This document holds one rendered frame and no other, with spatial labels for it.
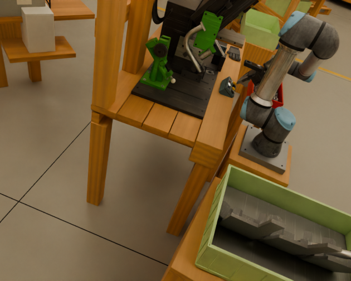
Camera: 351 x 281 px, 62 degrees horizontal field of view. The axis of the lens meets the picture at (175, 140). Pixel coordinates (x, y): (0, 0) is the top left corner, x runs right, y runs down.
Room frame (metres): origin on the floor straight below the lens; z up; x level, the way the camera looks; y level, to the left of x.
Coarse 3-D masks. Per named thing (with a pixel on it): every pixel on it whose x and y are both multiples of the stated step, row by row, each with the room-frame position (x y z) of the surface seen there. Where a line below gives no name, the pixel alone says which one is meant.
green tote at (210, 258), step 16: (224, 176) 0.89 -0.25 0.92; (240, 176) 0.91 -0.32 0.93; (256, 176) 0.91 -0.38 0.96; (224, 192) 0.76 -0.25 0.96; (256, 192) 0.90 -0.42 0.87; (272, 192) 0.90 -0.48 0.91; (288, 192) 0.89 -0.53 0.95; (288, 208) 0.89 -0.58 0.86; (304, 208) 0.88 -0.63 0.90; (320, 208) 0.88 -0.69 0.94; (208, 224) 0.68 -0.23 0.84; (320, 224) 0.87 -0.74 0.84; (336, 224) 0.87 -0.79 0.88; (208, 240) 0.54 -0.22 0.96; (208, 256) 0.52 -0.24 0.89; (224, 256) 0.52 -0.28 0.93; (224, 272) 0.51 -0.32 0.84; (240, 272) 0.51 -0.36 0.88; (256, 272) 0.50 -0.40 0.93; (272, 272) 0.50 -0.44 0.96
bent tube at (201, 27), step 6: (192, 30) 1.69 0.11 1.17; (198, 30) 1.69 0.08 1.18; (204, 30) 1.69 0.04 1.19; (186, 36) 1.68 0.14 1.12; (186, 42) 1.67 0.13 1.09; (186, 48) 1.66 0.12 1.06; (192, 54) 1.66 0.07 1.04; (192, 60) 1.64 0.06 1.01; (198, 66) 1.64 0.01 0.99; (198, 72) 1.63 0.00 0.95
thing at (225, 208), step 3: (225, 201) 0.72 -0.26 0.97; (222, 204) 0.71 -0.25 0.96; (225, 204) 0.71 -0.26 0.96; (222, 207) 0.69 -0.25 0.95; (225, 207) 0.70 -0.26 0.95; (228, 207) 0.72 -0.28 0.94; (222, 210) 0.68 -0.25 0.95; (225, 210) 0.70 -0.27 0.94; (228, 210) 0.71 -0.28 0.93; (222, 213) 0.68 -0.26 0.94; (225, 213) 0.69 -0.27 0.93; (222, 216) 0.67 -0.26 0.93; (225, 216) 0.68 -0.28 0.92
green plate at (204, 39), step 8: (208, 16) 1.74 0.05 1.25; (216, 16) 1.75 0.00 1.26; (200, 24) 1.73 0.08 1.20; (208, 24) 1.73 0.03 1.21; (216, 24) 1.74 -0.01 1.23; (200, 32) 1.72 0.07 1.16; (208, 32) 1.72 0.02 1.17; (216, 32) 1.72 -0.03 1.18; (200, 40) 1.71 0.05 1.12; (208, 40) 1.71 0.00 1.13; (200, 48) 1.70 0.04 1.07
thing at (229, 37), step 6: (222, 30) 1.94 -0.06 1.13; (228, 30) 1.97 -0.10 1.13; (222, 36) 1.84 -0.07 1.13; (228, 36) 1.87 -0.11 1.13; (234, 36) 1.90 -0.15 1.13; (240, 36) 1.94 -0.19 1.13; (228, 42) 1.83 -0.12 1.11; (234, 42) 1.83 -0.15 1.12; (240, 42) 1.84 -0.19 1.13; (240, 48) 1.83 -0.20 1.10
